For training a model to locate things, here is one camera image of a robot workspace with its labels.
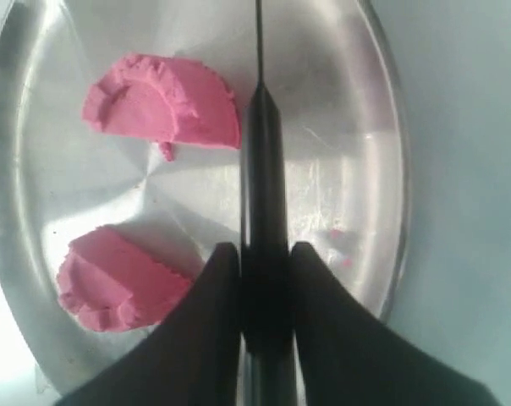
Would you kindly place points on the round stainless steel plate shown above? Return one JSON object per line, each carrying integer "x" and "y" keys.
{"x": 343, "y": 137}

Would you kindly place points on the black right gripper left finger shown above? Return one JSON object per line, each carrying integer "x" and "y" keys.
{"x": 191, "y": 358}

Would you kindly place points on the black knife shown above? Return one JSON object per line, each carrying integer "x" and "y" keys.
{"x": 269, "y": 377}

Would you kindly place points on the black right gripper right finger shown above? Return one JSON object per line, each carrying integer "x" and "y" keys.
{"x": 348, "y": 357}

